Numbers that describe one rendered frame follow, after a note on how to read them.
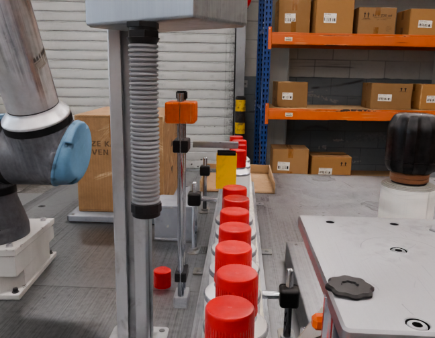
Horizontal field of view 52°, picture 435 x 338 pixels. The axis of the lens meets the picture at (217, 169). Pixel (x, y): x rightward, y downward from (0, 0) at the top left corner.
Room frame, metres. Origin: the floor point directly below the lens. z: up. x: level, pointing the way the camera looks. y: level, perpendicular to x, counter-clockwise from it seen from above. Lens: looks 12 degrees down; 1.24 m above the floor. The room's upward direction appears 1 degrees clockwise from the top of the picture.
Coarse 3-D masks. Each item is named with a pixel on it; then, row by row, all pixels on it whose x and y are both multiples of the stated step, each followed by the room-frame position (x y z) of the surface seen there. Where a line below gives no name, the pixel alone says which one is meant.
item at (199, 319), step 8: (216, 208) 0.88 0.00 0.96; (216, 216) 0.82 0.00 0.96; (208, 248) 0.66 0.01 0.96; (208, 256) 0.63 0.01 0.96; (208, 264) 0.60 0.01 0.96; (208, 272) 0.57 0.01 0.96; (208, 280) 0.55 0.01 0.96; (200, 288) 0.53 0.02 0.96; (200, 296) 0.51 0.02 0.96; (200, 304) 0.49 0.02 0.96; (200, 312) 0.47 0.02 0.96; (200, 320) 0.45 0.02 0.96; (192, 328) 0.44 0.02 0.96; (200, 328) 0.44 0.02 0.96; (192, 336) 0.42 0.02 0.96; (200, 336) 0.42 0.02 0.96
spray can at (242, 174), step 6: (240, 150) 0.87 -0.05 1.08; (240, 156) 0.86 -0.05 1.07; (240, 162) 0.86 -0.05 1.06; (240, 168) 0.86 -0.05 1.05; (246, 168) 0.88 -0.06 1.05; (240, 174) 0.85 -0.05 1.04; (246, 174) 0.86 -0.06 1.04; (240, 180) 0.85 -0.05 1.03; (246, 180) 0.86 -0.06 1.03; (246, 186) 0.86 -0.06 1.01
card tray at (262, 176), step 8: (256, 168) 1.78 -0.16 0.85; (264, 168) 1.77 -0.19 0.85; (208, 176) 1.70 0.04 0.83; (256, 176) 1.72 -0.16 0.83; (264, 176) 1.72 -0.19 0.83; (272, 176) 1.57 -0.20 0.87; (200, 184) 1.49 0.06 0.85; (208, 184) 1.57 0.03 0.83; (256, 184) 1.59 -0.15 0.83; (264, 184) 1.59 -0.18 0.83; (272, 184) 1.56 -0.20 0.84; (256, 192) 1.48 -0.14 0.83; (264, 192) 1.48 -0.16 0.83; (272, 192) 1.48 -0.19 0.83
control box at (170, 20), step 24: (96, 0) 0.53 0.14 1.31; (120, 0) 0.51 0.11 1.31; (144, 0) 0.48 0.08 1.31; (168, 0) 0.46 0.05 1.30; (192, 0) 0.45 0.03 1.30; (216, 0) 0.47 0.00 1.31; (240, 0) 0.50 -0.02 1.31; (96, 24) 0.54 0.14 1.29; (120, 24) 0.51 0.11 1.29; (168, 24) 0.50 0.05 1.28; (192, 24) 0.49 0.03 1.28; (216, 24) 0.49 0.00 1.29; (240, 24) 0.51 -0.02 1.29
